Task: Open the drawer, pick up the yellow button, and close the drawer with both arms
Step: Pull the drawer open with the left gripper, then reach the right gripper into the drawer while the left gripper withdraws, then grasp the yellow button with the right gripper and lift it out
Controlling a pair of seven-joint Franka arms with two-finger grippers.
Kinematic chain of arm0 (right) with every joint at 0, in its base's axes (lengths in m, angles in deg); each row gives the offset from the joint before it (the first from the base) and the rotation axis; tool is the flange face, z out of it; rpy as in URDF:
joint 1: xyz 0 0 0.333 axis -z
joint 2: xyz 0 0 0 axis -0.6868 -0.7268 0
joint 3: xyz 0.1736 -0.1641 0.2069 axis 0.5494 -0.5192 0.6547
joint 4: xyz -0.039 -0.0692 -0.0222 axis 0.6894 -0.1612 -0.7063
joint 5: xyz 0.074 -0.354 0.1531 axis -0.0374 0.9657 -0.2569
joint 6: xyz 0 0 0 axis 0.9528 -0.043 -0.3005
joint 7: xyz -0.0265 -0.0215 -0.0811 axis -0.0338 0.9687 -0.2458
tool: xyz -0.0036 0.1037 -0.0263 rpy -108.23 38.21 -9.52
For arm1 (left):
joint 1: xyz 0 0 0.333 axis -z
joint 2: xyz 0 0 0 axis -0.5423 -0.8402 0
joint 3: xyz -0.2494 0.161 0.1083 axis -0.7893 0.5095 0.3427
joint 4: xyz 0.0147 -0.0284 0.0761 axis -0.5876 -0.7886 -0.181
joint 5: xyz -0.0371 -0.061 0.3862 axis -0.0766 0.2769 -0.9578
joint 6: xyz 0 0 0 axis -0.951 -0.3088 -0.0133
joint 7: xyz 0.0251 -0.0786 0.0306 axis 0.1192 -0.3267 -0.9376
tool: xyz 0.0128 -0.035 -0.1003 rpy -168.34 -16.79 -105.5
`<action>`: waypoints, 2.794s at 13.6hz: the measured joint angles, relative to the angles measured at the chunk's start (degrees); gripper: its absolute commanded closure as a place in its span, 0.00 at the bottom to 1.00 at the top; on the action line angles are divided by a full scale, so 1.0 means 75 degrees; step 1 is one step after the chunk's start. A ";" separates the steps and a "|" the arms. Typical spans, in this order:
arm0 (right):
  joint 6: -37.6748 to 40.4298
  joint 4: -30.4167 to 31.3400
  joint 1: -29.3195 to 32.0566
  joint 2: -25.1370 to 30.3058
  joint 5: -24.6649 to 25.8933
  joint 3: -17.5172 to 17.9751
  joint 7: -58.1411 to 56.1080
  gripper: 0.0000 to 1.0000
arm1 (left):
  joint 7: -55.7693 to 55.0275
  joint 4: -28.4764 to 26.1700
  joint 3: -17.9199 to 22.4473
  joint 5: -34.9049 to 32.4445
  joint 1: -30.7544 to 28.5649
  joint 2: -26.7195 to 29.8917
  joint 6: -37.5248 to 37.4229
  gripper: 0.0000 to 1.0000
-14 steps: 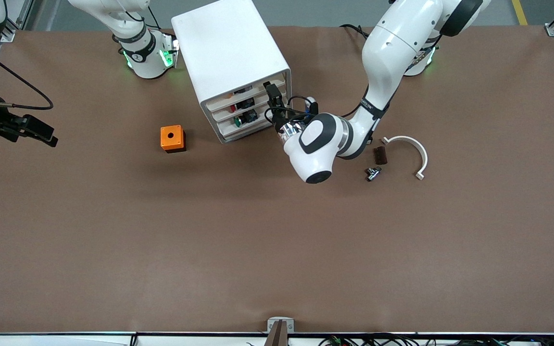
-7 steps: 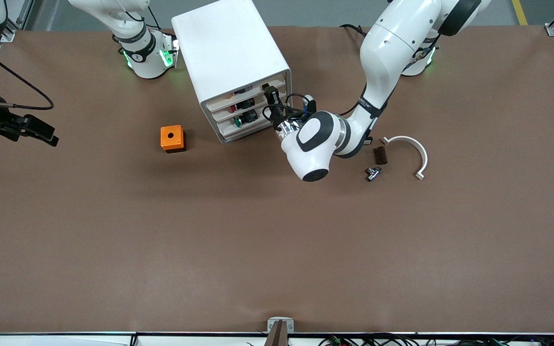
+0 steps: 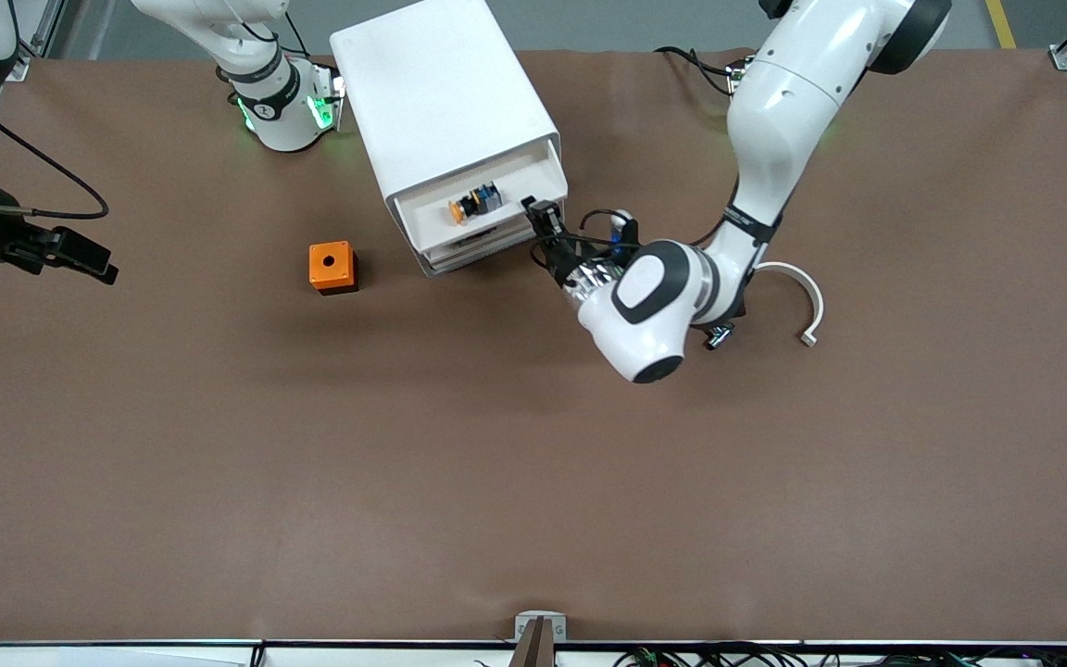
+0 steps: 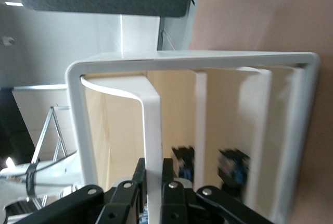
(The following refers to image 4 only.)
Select white wall security camera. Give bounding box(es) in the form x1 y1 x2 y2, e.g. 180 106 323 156
1 35 16 47

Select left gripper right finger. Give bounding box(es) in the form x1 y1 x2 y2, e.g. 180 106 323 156
160 158 274 224

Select silver metal frame stand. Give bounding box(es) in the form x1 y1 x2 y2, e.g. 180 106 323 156
30 105 72 165

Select white drawer cabinet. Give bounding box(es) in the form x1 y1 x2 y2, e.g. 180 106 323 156
65 51 320 224

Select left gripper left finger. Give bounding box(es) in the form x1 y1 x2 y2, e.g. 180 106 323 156
15 157 146 224

